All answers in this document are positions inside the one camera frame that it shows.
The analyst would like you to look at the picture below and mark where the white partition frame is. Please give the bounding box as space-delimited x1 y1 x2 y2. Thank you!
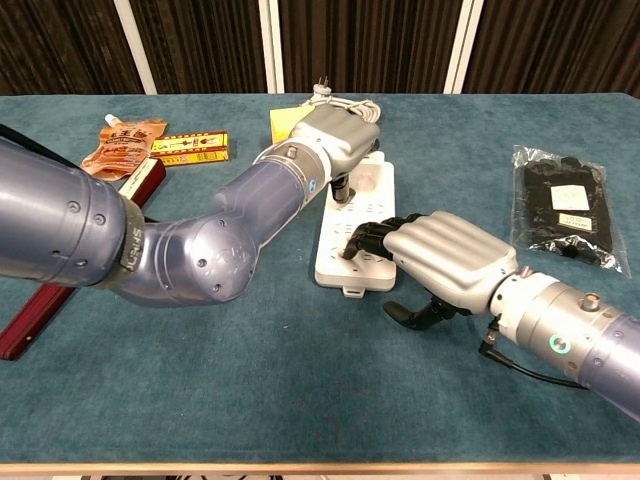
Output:
257 0 286 94
443 0 485 94
113 0 159 95

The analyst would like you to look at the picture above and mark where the coiled white power cord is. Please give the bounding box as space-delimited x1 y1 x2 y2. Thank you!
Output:
299 74 384 124

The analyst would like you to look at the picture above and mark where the yellow red small box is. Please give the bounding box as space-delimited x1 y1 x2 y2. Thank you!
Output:
149 130 231 169

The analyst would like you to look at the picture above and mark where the brown spout pouch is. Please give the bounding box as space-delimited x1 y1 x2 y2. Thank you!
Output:
79 114 169 176

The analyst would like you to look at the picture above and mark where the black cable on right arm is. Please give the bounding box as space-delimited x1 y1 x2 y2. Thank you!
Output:
478 324 591 391

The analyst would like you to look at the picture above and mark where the black item in plastic bag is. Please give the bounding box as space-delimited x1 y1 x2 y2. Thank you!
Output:
510 144 630 274

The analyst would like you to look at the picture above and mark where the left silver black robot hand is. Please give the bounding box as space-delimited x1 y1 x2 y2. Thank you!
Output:
288 106 384 204

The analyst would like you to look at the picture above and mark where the teal table mat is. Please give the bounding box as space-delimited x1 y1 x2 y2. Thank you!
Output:
0 92 640 466

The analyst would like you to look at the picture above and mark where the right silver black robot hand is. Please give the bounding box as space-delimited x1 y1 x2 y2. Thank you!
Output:
341 209 519 331

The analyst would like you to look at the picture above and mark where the white power strip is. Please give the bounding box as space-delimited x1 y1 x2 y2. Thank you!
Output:
313 150 399 297

